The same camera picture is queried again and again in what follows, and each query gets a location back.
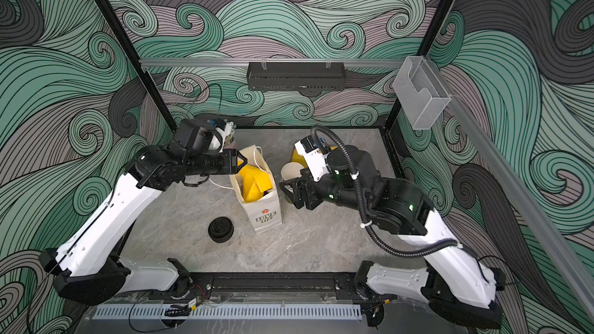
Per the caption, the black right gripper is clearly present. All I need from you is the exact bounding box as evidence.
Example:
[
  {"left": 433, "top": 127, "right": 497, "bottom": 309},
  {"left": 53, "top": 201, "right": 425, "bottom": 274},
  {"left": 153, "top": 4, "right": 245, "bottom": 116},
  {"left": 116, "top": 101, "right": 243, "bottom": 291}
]
[{"left": 282, "top": 164, "right": 371, "bottom": 213}]

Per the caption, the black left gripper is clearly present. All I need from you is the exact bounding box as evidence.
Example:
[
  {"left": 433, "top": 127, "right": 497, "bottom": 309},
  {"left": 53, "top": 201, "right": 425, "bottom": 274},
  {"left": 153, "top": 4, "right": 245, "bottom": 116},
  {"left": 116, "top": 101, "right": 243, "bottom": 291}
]
[{"left": 183, "top": 148, "right": 248, "bottom": 179}]

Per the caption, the white green paper bag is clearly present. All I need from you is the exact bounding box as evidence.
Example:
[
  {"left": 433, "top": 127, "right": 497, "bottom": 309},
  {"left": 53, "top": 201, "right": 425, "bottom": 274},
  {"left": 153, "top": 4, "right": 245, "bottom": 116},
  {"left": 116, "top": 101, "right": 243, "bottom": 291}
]
[{"left": 209, "top": 145, "right": 282, "bottom": 234}]

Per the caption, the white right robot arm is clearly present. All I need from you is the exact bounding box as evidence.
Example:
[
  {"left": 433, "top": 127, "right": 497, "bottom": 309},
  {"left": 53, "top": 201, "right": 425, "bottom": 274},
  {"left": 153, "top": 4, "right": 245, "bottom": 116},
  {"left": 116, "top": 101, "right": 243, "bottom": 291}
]
[{"left": 281, "top": 139, "right": 506, "bottom": 329}]

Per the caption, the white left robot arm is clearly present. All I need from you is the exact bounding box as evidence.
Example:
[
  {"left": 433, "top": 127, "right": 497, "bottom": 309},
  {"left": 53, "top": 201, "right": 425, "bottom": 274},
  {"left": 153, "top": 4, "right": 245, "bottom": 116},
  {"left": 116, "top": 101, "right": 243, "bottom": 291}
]
[{"left": 40, "top": 118, "right": 248, "bottom": 306}]

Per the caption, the stack of green paper cups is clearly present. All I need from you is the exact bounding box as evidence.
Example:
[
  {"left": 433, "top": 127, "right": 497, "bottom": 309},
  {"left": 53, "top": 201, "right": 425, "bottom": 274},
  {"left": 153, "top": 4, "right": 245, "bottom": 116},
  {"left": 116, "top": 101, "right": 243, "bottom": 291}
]
[{"left": 281, "top": 162, "right": 304, "bottom": 204}]

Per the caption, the yellow paper napkin stack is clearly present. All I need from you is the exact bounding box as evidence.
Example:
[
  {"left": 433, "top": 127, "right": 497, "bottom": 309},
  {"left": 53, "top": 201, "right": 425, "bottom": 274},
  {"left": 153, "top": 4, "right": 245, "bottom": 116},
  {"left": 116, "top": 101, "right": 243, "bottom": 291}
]
[{"left": 292, "top": 142, "right": 336, "bottom": 170}]

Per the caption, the stack of black cup lids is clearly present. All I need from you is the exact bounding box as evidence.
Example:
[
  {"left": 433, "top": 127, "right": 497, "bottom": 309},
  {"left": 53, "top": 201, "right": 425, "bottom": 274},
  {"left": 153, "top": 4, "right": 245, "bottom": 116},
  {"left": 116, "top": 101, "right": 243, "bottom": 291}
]
[{"left": 207, "top": 216, "right": 235, "bottom": 244}]

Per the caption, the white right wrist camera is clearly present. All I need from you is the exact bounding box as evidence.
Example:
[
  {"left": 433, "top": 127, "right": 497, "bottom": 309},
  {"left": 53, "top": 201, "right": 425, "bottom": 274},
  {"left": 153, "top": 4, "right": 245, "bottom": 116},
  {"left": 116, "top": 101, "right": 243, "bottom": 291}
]
[{"left": 295, "top": 136, "right": 329, "bottom": 182}]

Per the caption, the black wall shelf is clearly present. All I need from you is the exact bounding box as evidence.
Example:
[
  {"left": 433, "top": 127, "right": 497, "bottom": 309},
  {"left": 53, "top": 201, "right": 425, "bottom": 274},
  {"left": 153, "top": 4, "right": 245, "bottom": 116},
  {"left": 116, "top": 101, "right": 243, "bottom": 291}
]
[{"left": 246, "top": 63, "right": 347, "bottom": 91}]

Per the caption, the black cage frame post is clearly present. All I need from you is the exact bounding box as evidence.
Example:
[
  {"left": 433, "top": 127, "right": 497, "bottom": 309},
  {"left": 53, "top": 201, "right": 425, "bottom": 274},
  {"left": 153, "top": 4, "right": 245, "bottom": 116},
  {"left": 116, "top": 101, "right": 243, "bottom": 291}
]
[{"left": 94, "top": 0, "right": 177, "bottom": 132}]

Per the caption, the aluminium wall rail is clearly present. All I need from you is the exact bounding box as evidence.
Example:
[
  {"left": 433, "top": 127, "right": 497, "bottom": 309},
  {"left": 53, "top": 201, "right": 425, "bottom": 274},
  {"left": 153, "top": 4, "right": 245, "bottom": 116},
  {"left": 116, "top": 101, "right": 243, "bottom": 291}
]
[{"left": 139, "top": 57, "right": 404, "bottom": 69}]

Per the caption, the white slotted cable duct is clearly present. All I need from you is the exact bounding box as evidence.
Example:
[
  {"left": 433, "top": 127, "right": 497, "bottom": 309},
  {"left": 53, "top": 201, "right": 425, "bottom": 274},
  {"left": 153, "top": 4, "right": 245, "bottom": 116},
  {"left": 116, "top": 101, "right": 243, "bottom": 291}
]
[{"left": 92, "top": 303, "right": 363, "bottom": 321}]

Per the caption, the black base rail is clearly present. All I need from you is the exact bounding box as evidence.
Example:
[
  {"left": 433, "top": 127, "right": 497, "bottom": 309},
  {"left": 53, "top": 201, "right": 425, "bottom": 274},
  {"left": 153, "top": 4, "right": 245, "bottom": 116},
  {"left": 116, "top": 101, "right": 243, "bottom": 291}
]
[{"left": 87, "top": 271, "right": 460, "bottom": 302}]

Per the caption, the clear acrylic wall pocket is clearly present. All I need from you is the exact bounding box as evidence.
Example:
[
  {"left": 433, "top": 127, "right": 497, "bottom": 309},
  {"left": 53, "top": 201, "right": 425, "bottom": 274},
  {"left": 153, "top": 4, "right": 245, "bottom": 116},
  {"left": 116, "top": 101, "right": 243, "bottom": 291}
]
[{"left": 392, "top": 56, "right": 451, "bottom": 131}]

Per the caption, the black corrugated cable conduit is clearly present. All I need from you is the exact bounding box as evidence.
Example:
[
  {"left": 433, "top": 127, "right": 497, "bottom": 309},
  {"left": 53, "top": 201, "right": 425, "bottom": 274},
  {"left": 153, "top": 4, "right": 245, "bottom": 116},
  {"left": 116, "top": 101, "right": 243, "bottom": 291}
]
[{"left": 309, "top": 124, "right": 460, "bottom": 258}]

